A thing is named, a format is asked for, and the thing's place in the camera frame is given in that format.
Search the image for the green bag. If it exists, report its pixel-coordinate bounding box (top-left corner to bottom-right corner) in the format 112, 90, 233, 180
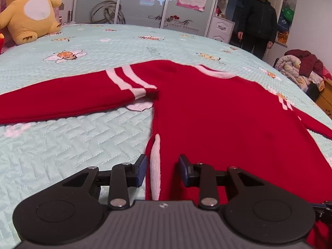
281, 7, 296, 25

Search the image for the light green bee print bedspread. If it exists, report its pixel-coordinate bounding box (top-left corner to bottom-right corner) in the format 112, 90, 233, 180
0, 23, 332, 249

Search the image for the yellow plush toy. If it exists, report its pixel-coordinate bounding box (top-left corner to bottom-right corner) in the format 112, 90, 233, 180
0, 0, 63, 45

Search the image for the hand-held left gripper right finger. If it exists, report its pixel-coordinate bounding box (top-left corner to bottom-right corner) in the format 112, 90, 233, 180
178, 154, 270, 210

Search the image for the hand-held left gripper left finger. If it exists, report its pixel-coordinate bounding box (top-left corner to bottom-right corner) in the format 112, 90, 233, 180
57, 154, 148, 210

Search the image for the sliding door wardrobe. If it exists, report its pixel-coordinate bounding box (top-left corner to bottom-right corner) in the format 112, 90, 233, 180
73, 0, 222, 38

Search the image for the red sweater with white stripes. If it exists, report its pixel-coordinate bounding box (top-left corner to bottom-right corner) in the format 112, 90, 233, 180
0, 60, 332, 249

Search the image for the white door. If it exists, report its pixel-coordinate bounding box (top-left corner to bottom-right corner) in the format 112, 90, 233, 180
267, 0, 285, 24

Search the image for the wooden cabinet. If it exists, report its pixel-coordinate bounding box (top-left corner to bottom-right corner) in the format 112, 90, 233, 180
315, 79, 332, 120

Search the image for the dark red jacket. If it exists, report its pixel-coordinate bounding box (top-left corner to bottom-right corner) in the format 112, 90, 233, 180
284, 49, 325, 78

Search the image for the white drawer cabinet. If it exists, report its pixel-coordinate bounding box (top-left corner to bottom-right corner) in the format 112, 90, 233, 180
207, 16, 235, 43

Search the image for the pile of floral quilts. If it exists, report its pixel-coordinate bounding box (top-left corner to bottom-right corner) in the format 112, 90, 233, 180
274, 54, 326, 91

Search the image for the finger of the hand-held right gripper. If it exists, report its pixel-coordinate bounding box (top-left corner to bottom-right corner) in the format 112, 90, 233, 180
312, 201, 332, 220

